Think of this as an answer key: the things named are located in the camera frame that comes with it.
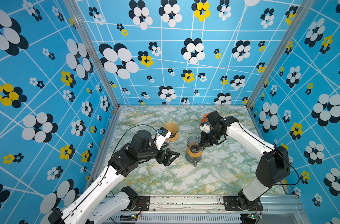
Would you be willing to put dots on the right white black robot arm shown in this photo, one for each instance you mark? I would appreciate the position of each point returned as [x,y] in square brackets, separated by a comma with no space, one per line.
[273,162]

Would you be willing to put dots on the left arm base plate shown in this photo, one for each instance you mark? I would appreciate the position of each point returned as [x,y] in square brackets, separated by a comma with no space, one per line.
[139,203]

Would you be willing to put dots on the aluminium front rail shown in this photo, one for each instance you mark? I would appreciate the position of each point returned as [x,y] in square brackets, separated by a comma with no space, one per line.
[206,209]

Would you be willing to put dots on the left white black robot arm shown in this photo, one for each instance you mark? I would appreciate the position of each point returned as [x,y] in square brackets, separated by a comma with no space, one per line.
[90,208]

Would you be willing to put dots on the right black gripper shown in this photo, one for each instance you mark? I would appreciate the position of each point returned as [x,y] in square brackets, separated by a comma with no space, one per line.
[204,142]

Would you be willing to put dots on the aluminium corner post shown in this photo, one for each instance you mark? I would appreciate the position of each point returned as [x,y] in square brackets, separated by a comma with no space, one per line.
[84,34]
[288,35]

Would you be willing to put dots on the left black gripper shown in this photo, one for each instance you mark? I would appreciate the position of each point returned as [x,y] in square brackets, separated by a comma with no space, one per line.
[168,160]

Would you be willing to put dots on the right green circuit board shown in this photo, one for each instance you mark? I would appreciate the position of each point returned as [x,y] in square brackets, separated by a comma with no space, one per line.
[249,219]

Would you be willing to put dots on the clear glass dripper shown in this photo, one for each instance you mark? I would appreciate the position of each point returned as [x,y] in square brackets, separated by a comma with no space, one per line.
[193,144]

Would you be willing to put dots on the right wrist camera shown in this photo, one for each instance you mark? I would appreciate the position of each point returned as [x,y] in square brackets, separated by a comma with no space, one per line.
[205,127]

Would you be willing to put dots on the left aluminium corner post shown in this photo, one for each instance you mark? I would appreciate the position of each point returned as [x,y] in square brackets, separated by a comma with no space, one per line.
[84,34]

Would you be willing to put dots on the wooden ring dripper holder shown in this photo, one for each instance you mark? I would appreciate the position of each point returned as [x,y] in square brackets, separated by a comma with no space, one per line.
[173,138]

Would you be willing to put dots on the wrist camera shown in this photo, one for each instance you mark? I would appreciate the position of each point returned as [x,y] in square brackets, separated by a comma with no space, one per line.
[161,136]
[205,127]

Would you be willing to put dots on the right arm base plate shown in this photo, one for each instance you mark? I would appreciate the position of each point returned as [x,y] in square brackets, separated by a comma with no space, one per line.
[231,203]

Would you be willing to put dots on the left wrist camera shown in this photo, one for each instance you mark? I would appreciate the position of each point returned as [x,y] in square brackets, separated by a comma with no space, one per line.
[161,136]

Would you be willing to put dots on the left green circuit board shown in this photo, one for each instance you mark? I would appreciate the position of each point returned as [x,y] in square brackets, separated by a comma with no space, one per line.
[133,217]

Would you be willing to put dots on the right aluminium corner post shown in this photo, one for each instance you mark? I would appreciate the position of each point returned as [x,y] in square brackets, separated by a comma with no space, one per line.
[288,35]

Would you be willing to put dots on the orange coffee filter pack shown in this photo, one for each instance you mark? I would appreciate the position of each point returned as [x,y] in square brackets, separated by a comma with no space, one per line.
[204,120]

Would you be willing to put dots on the green circuit board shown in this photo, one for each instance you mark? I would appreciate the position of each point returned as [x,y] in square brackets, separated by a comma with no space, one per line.
[133,217]
[249,219]

